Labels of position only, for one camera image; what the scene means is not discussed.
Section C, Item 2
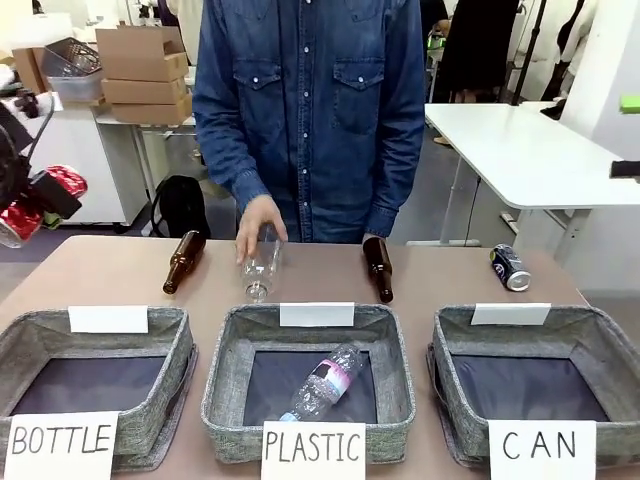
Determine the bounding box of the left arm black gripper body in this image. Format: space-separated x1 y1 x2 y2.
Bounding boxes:
0 123 32 212

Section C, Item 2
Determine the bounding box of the crushed red can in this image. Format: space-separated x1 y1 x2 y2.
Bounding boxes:
0 164 89 250

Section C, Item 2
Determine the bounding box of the clear plastic bottle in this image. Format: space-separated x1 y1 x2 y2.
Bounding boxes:
241 224 287 304

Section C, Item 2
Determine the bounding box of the person's right forearm denim sleeve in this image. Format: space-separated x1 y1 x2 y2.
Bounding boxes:
191 74 274 214

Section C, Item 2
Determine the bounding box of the person's left forearm denim sleeve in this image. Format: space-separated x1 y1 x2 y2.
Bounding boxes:
367 99 427 240

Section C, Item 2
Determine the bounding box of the dark blue drink can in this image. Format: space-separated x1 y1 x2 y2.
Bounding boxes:
488 243 533 293

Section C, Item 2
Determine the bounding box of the grey fabric basket labelled bottle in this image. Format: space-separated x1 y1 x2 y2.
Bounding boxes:
0 305 199 472

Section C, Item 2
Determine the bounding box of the grey fabric basket labelled plastic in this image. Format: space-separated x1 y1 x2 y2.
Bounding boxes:
200 301 417 464

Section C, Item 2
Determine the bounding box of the grey fabric basket labelled can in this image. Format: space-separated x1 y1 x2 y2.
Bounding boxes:
425 304 640 469

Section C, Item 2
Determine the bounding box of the white paper sign CAN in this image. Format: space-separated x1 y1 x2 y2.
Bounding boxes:
487 419 599 480

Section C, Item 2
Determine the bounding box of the person's right hand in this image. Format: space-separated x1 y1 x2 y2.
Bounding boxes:
234 194 290 266

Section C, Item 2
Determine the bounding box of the white cabinet desk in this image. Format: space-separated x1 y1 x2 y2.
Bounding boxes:
27 97 154 229

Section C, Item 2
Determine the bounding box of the background person in white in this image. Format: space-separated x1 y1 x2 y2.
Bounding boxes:
547 0 609 104

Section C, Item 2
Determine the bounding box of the small brown cardboard box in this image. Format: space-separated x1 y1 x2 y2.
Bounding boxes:
11 46 52 95

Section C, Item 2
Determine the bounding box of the white background table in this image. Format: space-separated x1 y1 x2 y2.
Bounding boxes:
423 101 640 247

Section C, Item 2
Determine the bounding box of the clear plastic storage container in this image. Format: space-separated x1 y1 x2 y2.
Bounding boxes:
48 73 107 104

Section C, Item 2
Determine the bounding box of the black tripod pole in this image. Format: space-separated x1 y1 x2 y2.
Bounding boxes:
508 0 547 107

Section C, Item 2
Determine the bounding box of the black backpack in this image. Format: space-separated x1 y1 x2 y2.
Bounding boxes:
149 174 212 239

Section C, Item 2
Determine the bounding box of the grey plastic mesh crate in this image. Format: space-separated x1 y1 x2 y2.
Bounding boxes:
39 36 105 80

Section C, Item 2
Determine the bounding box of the flat closed cardboard box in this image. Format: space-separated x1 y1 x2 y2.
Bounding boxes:
109 94 197 125
101 76 194 107

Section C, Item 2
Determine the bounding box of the blank white card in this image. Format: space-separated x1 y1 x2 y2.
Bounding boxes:
278 301 357 329
67 304 151 335
469 302 553 327

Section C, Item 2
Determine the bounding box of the brown glass bottle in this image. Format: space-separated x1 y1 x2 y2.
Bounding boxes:
361 236 397 305
162 229 208 297

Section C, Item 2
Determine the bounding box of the background person in black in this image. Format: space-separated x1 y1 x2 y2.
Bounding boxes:
430 0 522 104

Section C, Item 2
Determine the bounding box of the open cardboard box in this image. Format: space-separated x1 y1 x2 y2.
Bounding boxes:
94 25 190 83

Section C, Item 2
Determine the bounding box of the white paper sign BOTTLE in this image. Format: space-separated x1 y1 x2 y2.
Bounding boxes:
6 410 122 480

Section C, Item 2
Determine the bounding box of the person's torso denim shirt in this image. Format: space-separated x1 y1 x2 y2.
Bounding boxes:
191 0 427 245

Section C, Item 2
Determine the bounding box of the crumpled labelled plastic bottle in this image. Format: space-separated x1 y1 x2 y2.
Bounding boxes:
277 342 378 424

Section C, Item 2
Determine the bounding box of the white paper sign PLASTIC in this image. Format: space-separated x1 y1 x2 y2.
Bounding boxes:
259 420 368 480

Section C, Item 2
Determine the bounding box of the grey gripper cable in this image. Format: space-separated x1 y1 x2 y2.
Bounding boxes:
22 92 56 174

